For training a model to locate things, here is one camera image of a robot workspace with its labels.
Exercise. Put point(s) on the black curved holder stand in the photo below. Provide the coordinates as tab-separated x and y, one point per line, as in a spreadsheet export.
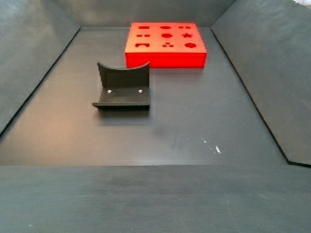
125	87

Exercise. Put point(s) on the red shape-sorting block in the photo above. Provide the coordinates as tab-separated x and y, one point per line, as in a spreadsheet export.
166	44

